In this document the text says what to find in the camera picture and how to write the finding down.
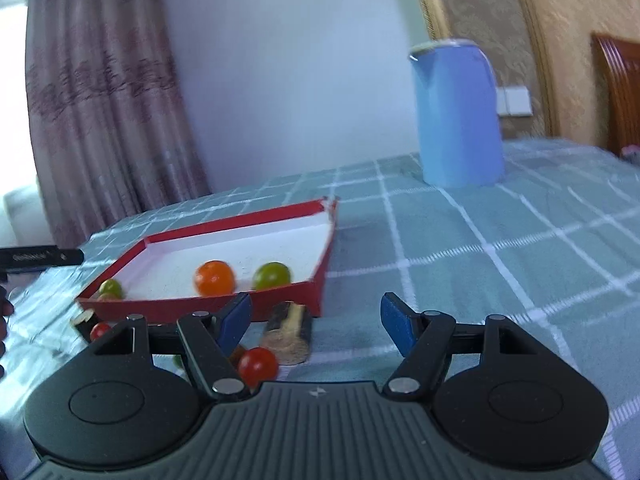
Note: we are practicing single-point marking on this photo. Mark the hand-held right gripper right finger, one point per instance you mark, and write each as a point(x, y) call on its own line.
point(398, 324)

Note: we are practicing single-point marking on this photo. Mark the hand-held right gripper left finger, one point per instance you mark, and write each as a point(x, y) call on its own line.
point(234, 324)

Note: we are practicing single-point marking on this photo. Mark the large red cherry tomato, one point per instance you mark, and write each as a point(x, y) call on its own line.
point(258, 367)

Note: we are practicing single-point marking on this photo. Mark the red cardboard box tray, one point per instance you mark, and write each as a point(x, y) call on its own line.
point(235, 255)

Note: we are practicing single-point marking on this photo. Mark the orange cherry tomato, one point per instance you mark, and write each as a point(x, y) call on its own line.
point(215, 278)

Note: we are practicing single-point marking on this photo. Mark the large green cherry tomato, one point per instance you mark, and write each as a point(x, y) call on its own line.
point(271, 276)

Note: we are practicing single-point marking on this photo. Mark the short sugarcane piece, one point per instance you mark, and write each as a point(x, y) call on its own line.
point(83, 321)

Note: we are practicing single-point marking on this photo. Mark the small green cherry tomato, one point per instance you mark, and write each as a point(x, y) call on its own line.
point(111, 288)

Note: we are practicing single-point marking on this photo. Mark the small red cherry tomato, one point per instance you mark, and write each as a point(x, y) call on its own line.
point(100, 331)

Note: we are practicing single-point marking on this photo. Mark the brown patterned curtain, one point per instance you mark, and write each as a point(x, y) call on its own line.
point(105, 105)

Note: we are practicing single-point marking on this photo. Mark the blue electric kettle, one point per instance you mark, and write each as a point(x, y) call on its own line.
point(457, 115)

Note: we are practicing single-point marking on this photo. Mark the wooden chair back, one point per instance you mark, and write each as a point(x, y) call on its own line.
point(619, 95)

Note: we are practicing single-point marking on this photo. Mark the white wall socket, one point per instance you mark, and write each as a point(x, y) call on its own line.
point(515, 101)

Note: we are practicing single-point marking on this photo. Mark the gold wall moulding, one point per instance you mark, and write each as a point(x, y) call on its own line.
point(537, 45)

